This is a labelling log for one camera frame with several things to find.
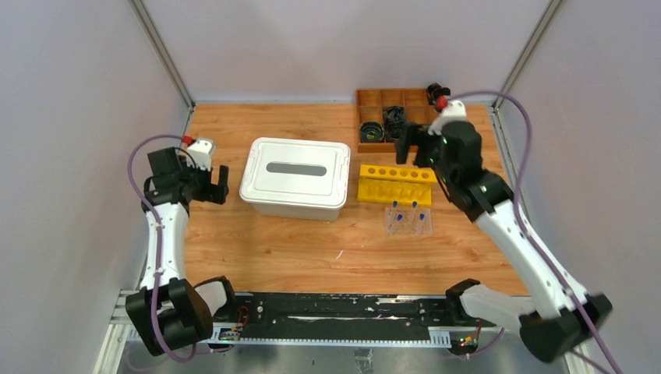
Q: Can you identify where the beige plastic bin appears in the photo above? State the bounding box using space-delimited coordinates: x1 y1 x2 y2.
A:
242 198 347 222

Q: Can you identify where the black strap coil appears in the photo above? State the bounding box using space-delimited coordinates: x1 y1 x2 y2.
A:
382 105 411 143
360 120 387 144

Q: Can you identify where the white plastic lid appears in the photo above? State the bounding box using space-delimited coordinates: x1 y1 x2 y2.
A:
239 137 351 210

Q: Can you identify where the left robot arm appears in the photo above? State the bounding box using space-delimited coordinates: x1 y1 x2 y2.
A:
125 140 239 356

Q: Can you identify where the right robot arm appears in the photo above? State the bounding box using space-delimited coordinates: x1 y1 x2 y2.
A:
394 121 613 363

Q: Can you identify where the yellow test tube rack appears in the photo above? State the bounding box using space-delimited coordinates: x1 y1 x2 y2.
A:
356 164 437 207

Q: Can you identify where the clear plastic tube rack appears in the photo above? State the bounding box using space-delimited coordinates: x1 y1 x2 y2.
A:
384 203 433 237

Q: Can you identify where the wooden compartment tray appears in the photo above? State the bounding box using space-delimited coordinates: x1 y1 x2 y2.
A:
355 88 450 153

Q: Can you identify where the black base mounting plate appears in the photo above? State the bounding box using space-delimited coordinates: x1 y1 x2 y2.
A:
212 292 494 347

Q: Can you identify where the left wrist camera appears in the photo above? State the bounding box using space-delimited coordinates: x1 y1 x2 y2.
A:
186 137 216 171

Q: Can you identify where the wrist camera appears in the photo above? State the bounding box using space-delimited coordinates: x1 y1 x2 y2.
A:
426 100 468 136
186 137 216 171

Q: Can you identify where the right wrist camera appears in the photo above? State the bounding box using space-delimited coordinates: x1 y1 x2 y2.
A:
426 100 468 136

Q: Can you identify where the black strap coil corner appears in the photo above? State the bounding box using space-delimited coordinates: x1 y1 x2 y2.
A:
426 83 451 105

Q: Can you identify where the black strap coil in tray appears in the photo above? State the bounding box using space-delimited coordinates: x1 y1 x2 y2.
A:
382 105 411 143

